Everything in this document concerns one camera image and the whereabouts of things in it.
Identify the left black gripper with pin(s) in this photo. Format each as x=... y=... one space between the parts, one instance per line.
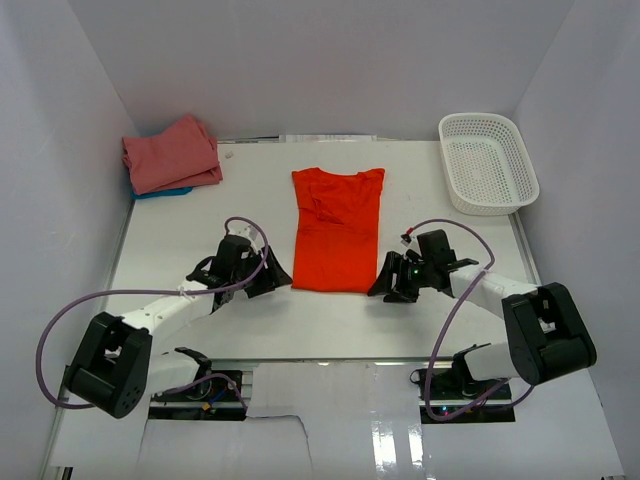
x=276 y=276

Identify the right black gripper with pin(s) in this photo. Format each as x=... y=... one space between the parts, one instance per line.
x=383 y=284

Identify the orange t shirt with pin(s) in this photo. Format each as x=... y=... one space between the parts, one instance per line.
x=336 y=249

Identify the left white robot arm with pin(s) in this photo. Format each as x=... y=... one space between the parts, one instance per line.
x=111 y=366

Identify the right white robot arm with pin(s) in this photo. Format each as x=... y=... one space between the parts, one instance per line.
x=546 y=337

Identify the folded blue t shirt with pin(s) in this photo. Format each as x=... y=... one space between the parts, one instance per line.
x=175 y=192

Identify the papers at back edge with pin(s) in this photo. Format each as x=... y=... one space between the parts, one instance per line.
x=306 y=138

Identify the folded pink t shirt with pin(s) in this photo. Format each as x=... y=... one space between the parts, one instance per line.
x=183 y=155

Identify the white plastic basket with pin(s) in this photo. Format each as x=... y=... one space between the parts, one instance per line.
x=486 y=165

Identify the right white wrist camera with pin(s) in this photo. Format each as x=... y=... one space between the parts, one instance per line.
x=409 y=240

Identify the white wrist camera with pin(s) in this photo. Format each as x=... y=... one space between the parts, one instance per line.
x=409 y=240
x=248 y=232

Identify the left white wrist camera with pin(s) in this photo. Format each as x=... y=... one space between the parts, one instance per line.
x=248 y=232

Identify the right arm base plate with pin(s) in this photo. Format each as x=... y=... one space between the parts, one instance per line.
x=452 y=388

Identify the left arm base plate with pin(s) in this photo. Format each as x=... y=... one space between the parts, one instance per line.
x=214 y=400

